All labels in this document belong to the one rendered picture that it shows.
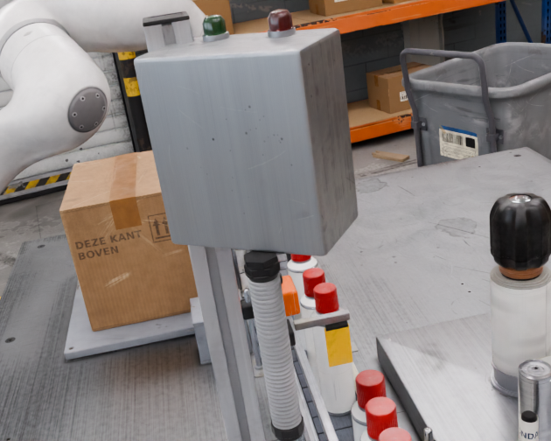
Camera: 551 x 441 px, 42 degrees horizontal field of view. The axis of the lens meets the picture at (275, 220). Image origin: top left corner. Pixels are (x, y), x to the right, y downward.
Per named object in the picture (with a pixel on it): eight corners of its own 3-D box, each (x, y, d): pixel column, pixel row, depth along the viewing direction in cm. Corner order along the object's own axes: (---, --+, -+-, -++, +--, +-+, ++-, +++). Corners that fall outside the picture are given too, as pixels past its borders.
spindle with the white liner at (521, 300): (564, 391, 106) (568, 203, 95) (506, 404, 106) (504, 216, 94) (534, 358, 115) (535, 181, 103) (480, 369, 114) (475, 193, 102)
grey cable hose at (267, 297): (308, 439, 75) (281, 259, 67) (275, 447, 75) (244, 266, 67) (302, 418, 78) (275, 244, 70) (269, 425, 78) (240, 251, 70)
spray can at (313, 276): (348, 392, 113) (334, 276, 105) (316, 399, 113) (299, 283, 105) (339, 374, 118) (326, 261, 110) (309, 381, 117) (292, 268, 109)
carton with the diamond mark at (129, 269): (208, 309, 150) (184, 187, 139) (92, 332, 147) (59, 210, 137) (199, 249, 177) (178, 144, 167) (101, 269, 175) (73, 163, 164)
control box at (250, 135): (325, 258, 66) (300, 48, 59) (170, 245, 73) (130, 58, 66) (362, 213, 74) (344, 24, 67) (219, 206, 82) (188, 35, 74)
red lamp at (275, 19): (289, 36, 65) (285, 10, 64) (262, 38, 66) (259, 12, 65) (300, 31, 67) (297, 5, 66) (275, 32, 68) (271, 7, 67)
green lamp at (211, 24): (221, 40, 68) (217, 16, 67) (198, 42, 69) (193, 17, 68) (234, 35, 70) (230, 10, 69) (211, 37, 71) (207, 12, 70)
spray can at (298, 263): (331, 349, 125) (317, 241, 117) (302, 356, 124) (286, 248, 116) (324, 334, 129) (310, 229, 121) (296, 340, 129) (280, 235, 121)
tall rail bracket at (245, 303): (292, 366, 130) (280, 285, 124) (253, 374, 130) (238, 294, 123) (289, 356, 133) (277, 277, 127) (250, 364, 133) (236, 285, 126)
